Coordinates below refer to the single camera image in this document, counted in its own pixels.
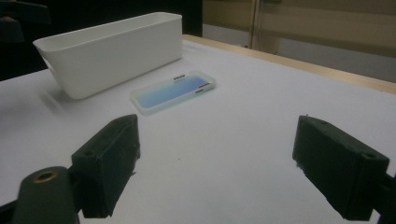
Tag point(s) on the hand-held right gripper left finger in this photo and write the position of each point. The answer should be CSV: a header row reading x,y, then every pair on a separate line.
x,y
102,161

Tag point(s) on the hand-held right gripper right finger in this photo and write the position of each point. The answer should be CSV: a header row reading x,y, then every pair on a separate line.
x,y
339,165

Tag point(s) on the translucent blue phone case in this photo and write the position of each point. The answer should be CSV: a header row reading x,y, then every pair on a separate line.
x,y
171,91

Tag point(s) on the white phone case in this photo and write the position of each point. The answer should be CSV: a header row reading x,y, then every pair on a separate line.
x,y
109,62

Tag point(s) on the wooden table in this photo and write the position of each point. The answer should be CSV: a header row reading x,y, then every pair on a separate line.
x,y
280,60

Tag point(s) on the wooden shelf unit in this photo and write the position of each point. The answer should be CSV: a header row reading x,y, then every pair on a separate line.
x,y
311,28

